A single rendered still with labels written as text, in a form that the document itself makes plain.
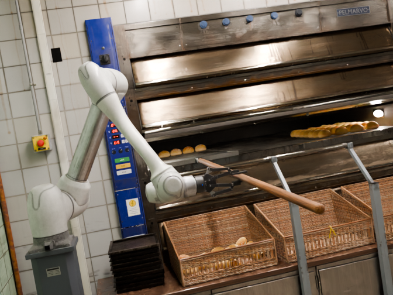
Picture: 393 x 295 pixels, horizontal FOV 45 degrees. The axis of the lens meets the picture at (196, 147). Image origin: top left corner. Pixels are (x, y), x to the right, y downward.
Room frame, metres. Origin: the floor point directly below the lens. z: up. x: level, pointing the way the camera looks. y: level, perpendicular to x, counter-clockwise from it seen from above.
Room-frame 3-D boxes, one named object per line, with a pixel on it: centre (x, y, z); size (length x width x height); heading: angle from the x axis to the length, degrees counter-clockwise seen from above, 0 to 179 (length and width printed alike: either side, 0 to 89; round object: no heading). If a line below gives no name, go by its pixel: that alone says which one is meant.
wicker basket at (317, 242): (2.90, -0.62, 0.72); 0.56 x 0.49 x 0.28; 101
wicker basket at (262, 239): (2.79, -0.03, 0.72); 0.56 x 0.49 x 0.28; 102
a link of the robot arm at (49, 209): (2.14, 0.71, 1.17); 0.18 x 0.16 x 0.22; 166
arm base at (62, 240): (2.11, 0.71, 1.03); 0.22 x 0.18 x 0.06; 8
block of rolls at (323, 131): (3.70, -1.06, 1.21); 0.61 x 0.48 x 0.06; 10
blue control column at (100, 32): (3.89, 0.63, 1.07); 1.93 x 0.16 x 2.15; 10
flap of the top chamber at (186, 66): (3.16, -0.56, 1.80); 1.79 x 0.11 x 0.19; 100
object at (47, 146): (2.86, 0.91, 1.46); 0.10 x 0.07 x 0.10; 100
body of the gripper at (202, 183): (2.05, -0.01, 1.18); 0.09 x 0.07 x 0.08; 100
